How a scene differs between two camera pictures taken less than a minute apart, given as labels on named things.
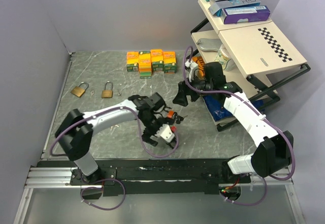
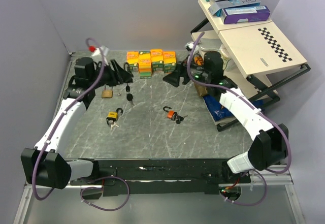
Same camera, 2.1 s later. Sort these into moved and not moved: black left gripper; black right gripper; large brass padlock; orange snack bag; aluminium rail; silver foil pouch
Moved: black left gripper; black right gripper
Not moved: silver foil pouch; aluminium rail; large brass padlock; orange snack bag
